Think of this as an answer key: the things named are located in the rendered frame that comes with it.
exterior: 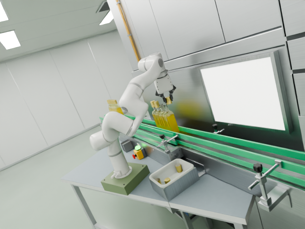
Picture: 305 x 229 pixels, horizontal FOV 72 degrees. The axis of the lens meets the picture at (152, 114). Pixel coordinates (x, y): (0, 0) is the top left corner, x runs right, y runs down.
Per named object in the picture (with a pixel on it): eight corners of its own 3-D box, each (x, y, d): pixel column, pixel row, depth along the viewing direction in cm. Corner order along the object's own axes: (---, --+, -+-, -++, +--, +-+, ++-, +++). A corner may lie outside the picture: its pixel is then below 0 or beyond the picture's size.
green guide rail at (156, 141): (168, 150, 133) (164, 138, 131) (167, 151, 133) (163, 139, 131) (101, 121, 288) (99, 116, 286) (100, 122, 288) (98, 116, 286)
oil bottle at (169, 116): (182, 138, 144) (172, 109, 139) (175, 141, 142) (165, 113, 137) (177, 136, 149) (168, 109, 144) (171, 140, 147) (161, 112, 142)
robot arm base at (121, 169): (121, 182, 130) (112, 161, 125) (107, 180, 137) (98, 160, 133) (135, 167, 141) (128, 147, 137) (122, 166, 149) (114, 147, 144)
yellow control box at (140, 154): (147, 156, 167) (144, 148, 166) (139, 161, 165) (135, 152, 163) (143, 154, 174) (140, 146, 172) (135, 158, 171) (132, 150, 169)
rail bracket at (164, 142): (183, 145, 132) (177, 127, 129) (161, 158, 126) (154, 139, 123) (180, 144, 135) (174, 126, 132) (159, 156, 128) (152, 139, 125)
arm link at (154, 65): (133, 94, 113) (149, 66, 121) (152, 94, 105) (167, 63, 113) (124, 84, 107) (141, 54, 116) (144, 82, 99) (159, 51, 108)
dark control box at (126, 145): (134, 148, 192) (130, 140, 190) (126, 153, 189) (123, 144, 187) (130, 146, 199) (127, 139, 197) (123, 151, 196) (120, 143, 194)
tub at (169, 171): (200, 178, 116) (195, 165, 114) (167, 201, 107) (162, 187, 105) (181, 169, 132) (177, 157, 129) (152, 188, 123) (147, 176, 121)
